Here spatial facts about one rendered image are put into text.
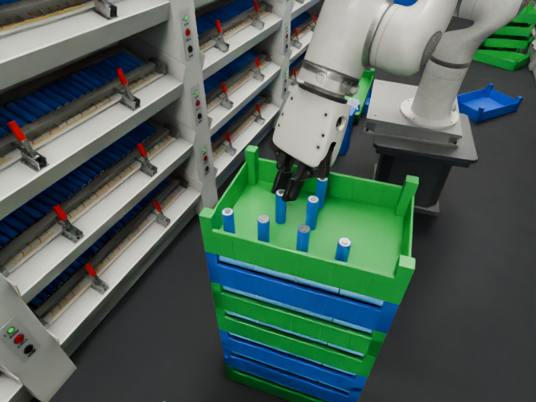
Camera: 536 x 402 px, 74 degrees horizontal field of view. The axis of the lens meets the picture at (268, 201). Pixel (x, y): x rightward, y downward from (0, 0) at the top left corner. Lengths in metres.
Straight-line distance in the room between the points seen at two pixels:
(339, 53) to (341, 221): 0.28
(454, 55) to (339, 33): 0.75
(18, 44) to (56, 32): 0.07
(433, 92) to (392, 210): 0.66
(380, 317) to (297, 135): 0.29
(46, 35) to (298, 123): 0.48
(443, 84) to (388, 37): 0.78
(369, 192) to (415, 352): 0.55
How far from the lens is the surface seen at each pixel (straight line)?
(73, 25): 0.83
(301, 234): 0.51
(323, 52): 0.51
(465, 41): 1.20
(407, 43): 0.48
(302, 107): 0.53
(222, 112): 1.30
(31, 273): 0.89
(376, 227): 0.63
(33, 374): 1.01
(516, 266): 1.41
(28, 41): 0.77
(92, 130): 0.87
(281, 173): 0.57
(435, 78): 1.25
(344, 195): 0.67
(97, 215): 0.95
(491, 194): 1.67
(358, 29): 0.50
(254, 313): 0.67
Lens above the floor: 0.92
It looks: 41 degrees down
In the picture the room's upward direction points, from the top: straight up
